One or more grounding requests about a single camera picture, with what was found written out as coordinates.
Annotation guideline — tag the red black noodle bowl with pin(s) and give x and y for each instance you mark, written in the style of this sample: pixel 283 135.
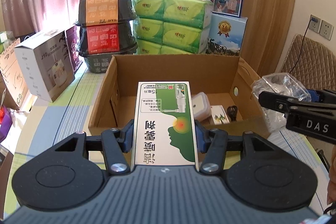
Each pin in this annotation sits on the red black noodle bowl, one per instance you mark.
pixel 108 38

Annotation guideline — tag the purple gift box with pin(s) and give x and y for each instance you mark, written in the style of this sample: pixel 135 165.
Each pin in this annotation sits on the purple gift box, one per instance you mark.
pixel 73 41

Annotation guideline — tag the clear blister pack bag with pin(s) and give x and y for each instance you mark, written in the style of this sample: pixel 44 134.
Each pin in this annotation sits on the clear blister pack bag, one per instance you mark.
pixel 282 84

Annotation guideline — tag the green tissue pack stack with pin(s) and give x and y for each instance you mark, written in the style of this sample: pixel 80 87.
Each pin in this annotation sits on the green tissue pack stack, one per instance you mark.
pixel 172 26

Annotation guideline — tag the open kraft cardboard box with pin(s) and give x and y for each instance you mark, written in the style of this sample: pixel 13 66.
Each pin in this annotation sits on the open kraft cardboard box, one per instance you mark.
pixel 17 95

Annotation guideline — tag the brown cardboard box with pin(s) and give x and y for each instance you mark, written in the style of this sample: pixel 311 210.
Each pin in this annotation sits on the brown cardboard box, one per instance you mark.
pixel 226 80

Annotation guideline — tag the white appliance box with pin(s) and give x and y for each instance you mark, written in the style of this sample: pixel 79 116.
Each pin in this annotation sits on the white appliance box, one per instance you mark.
pixel 45 63

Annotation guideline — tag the white square night light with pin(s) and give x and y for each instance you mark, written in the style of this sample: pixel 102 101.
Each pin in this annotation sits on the white square night light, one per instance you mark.
pixel 201 106

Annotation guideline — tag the green white spray box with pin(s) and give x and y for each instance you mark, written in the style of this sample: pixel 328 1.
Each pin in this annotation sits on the green white spray box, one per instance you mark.
pixel 164 127

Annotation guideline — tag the wall power socket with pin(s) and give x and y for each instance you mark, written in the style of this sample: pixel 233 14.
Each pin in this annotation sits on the wall power socket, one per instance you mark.
pixel 315 23

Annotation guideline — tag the white long ointment box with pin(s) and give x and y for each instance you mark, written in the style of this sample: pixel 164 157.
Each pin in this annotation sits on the white long ointment box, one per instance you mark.
pixel 218 115

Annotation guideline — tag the brown quilted chair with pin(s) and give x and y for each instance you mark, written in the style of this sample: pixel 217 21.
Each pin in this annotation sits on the brown quilted chair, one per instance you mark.
pixel 311 63

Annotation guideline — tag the orange black noodle bowl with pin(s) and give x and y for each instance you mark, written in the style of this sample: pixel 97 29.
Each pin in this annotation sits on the orange black noodle bowl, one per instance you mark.
pixel 100 12

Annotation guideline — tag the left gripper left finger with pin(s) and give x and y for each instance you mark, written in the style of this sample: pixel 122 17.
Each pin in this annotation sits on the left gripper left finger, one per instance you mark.
pixel 115 143

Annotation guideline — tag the blue cow milk box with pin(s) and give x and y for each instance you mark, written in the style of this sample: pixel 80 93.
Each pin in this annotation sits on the blue cow milk box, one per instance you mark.
pixel 226 35

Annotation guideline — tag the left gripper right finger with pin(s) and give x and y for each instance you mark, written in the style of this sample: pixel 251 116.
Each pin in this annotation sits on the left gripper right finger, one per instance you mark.
pixel 212 143

